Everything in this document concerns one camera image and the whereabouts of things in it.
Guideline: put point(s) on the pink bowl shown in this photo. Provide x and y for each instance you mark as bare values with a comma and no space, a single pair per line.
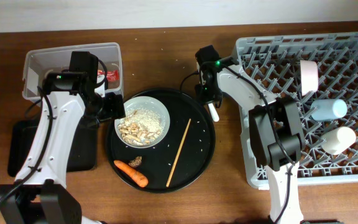
309,77

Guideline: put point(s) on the white plastic fork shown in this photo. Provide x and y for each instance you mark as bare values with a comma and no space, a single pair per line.
213,112

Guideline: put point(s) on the blue cup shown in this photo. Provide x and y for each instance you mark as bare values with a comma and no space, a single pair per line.
328,109

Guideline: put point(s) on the wooden chopstick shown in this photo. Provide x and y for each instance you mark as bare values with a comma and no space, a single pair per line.
178,154

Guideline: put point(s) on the grey plate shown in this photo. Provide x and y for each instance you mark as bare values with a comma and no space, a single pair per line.
149,103

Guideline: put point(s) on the cream cup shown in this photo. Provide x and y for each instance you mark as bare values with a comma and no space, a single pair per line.
338,140

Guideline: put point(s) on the pile of rice and shells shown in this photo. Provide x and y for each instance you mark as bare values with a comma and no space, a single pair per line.
140,127

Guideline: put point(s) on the orange carrot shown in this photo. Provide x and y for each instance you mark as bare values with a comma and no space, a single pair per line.
137,177

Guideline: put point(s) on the grey dishwasher rack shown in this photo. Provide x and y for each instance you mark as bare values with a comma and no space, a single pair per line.
274,62

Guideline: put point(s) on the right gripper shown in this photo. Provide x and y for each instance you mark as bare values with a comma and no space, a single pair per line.
202,98

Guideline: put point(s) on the black rectangular tray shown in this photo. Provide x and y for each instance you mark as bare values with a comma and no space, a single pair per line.
83,152

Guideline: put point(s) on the clear plastic bin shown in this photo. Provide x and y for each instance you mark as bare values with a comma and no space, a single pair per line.
39,62

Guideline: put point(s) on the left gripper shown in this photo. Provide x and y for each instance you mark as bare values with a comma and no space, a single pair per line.
115,106

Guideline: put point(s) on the brown walnut shell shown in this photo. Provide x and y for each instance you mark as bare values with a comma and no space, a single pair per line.
135,162

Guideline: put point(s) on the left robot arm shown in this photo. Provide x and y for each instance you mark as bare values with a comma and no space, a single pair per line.
39,193

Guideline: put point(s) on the red snack wrapper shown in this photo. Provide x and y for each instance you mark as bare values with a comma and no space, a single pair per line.
112,76

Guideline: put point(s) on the round black serving tray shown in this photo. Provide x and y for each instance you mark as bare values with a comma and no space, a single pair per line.
157,161

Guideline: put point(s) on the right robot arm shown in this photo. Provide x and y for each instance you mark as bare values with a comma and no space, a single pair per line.
275,132

